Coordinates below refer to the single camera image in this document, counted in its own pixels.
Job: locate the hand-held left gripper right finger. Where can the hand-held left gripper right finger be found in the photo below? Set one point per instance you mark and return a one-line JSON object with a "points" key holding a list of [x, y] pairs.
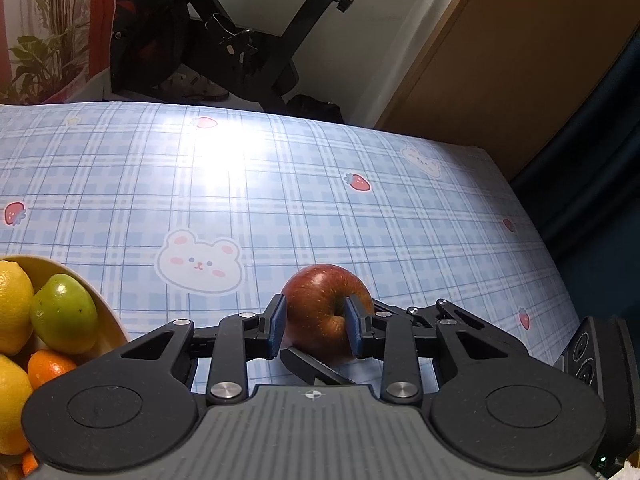
{"points": [[354, 330]]}

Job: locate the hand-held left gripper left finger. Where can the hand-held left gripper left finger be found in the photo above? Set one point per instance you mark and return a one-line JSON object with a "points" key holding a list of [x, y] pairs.
{"points": [[277, 325]]}

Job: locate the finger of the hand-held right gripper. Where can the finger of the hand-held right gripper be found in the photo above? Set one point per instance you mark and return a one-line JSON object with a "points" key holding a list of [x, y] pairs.
{"points": [[452, 307], [310, 364]]}

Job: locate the red apple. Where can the red apple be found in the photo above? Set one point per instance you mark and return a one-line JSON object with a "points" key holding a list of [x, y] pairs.
{"points": [[320, 300]]}

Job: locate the cream oval plate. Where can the cream oval plate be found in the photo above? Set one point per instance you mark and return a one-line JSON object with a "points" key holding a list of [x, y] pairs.
{"points": [[107, 330]]}

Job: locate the green round fruit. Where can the green round fruit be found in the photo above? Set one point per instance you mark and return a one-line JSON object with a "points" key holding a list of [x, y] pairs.
{"points": [[62, 312]]}

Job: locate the orange tangerine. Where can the orange tangerine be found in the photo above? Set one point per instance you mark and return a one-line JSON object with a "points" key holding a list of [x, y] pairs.
{"points": [[47, 367], [29, 464]]}

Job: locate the yellow lemon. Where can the yellow lemon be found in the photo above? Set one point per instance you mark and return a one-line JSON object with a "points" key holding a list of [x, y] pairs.
{"points": [[12, 305], [12, 405]]}

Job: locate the blue plaid tablecloth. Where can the blue plaid tablecloth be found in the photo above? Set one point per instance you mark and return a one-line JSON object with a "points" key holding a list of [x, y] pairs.
{"points": [[250, 185]]}

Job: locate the dark blue cloth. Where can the dark blue cloth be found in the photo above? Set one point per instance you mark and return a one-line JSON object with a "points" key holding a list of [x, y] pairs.
{"points": [[600, 185]]}

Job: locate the dark bundle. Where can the dark bundle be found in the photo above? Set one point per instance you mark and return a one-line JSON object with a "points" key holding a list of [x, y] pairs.
{"points": [[315, 107]]}

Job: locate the beige shoe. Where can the beige shoe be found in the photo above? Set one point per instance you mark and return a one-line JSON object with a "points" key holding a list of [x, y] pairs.
{"points": [[200, 87]]}

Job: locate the black exercise bike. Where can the black exercise bike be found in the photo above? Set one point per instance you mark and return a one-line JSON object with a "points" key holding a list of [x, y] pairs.
{"points": [[150, 35]]}

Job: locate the pink room wall poster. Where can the pink room wall poster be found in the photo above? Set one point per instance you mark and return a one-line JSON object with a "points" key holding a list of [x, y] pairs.
{"points": [[45, 35]]}

